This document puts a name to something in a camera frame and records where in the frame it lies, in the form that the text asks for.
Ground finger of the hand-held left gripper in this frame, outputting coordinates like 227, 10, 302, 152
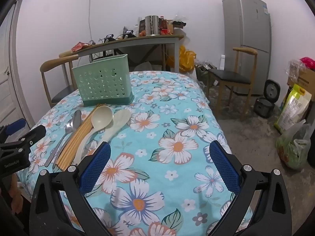
15, 125, 47, 150
0, 118, 26, 140

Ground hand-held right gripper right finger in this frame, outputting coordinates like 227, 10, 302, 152
209, 140, 292, 236

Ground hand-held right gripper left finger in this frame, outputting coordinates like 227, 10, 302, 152
29, 141, 111, 236

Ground small metal spoon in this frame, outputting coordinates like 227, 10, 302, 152
45, 120, 75, 167

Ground bundle of wooden chopsticks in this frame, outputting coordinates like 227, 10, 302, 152
54, 103, 105, 172

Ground large metal spoon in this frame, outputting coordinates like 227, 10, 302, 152
55, 110, 82, 163

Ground beige plastic ladle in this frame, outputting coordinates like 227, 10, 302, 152
72, 106, 113, 166

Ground white rice paddle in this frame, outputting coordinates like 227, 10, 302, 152
81, 109, 132, 158

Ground green plastic utensil holder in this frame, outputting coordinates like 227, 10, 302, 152
72, 54, 134, 107

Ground white door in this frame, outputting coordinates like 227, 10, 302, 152
0, 0, 35, 131

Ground plastic bag of vegetables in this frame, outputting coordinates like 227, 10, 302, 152
276, 119, 312, 170

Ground wooden chair black seat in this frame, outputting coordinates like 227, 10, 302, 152
40, 54, 80, 109
208, 47, 258, 121

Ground black rice cooker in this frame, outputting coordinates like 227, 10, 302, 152
253, 79, 280, 118

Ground blue floral tablecloth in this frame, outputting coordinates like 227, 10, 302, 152
16, 71, 254, 236

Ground green yellow rice bag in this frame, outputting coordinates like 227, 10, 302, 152
274, 84, 312, 134

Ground red snack packet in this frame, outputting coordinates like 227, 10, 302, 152
71, 42, 89, 51

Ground white sack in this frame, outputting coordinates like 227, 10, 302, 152
134, 61, 164, 72

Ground yellow plastic bag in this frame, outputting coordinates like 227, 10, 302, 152
178, 45, 196, 73

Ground clear plastic bag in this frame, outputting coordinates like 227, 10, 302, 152
285, 59, 308, 81

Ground wood-top desk white legs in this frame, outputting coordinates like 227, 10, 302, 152
58, 35, 184, 73

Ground pink plastic bag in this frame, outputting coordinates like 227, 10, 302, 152
299, 57, 315, 70

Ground silver refrigerator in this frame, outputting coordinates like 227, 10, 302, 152
222, 0, 272, 96

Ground steel cylindrical container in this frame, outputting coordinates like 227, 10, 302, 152
144, 15, 161, 36

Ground red oil bottle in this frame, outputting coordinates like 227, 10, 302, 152
159, 16, 174, 35

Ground white wall cable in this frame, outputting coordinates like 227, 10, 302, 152
87, 0, 94, 42

